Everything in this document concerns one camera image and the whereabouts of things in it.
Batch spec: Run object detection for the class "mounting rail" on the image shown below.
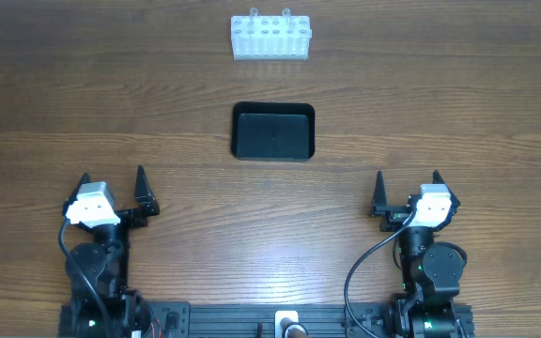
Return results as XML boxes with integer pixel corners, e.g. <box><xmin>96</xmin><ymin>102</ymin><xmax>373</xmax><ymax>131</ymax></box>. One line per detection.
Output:
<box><xmin>58</xmin><ymin>300</ymin><xmax>476</xmax><ymax>338</ymax></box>

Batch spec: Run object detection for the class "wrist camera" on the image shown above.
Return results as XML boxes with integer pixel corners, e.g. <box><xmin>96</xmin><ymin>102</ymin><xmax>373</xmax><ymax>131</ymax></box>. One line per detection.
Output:
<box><xmin>65</xmin><ymin>181</ymin><xmax>122</xmax><ymax>230</ymax></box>
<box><xmin>410</xmin><ymin>183</ymin><xmax>455</xmax><ymax>230</ymax></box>

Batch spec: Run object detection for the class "white test tube rack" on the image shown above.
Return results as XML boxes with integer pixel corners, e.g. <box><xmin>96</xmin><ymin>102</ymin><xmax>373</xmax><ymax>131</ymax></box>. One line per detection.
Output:
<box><xmin>230</xmin><ymin>13</ymin><xmax>314</xmax><ymax>62</ymax></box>

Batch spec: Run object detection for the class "black tray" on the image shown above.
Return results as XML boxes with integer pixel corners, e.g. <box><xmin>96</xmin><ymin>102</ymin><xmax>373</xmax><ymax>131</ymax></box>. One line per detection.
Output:
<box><xmin>230</xmin><ymin>100</ymin><xmax>317</xmax><ymax>163</ymax></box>

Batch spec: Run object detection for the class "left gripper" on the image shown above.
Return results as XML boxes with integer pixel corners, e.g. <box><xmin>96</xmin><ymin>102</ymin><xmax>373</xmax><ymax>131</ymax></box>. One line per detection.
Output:
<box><xmin>62</xmin><ymin>164</ymin><xmax>162</xmax><ymax>230</ymax></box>

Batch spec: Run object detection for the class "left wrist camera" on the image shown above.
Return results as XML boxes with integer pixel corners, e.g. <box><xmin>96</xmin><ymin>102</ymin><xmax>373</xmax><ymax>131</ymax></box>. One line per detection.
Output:
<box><xmin>65</xmin><ymin>181</ymin><xmax>122</xmax><ymax>230</ymax></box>

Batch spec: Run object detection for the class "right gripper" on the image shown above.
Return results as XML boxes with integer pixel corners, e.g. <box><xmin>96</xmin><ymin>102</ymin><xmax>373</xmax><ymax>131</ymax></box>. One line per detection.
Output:
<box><xmin>368</xmin><ymin>169</ymin><xmax>462</xmax><ymax>233</ymax></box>

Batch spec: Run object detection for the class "black cable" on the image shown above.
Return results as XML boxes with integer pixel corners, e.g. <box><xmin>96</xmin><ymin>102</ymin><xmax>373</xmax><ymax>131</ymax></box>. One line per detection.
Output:
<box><xmin>343</xmin><ymin>210</ymin><xmax>417</xmax><ymax>338</ymax></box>
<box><xmin>57</xmin><ymin>218</ymin><xmax>112</xmax><ymax>338</ymax></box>

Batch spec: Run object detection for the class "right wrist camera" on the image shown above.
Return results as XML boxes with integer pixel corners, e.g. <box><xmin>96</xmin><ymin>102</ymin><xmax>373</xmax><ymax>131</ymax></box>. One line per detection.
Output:
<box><xmin>410</xmin><ymin>183</ymin><xmax>455</xmax><ymax>230</ymax></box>

